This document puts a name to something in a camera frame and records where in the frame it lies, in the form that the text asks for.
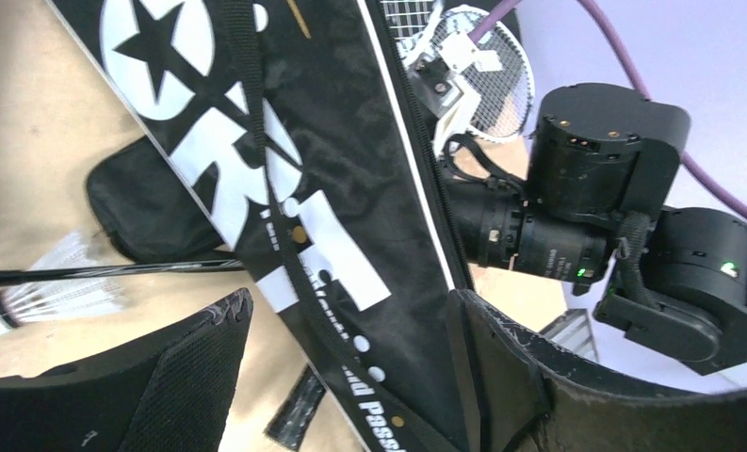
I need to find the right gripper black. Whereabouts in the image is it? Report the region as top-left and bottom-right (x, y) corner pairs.
(438, 134), (611, 291)

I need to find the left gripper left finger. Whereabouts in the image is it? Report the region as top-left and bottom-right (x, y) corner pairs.
(0, 288), (253, 452)

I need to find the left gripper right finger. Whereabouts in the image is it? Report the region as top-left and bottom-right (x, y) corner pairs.
(447, 290), (747, 451)

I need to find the black SPORT racket bag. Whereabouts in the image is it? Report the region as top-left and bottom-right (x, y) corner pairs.
(52, 1), (471, 451)

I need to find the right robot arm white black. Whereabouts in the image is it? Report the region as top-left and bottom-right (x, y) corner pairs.
(446, 83), (747, 375)

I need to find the black CROSSWAY racket bag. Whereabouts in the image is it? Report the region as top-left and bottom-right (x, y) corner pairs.
(85, 137), (233, 264)

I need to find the right white shuttlecock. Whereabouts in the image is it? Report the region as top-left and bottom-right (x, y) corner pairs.
(0, 231), (129, 335)

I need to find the black racket at back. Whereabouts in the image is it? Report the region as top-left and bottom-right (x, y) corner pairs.
(0, 259), (245, 287)

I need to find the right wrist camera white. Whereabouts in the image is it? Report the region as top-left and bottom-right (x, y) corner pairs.
(400, 30), (504, 156)

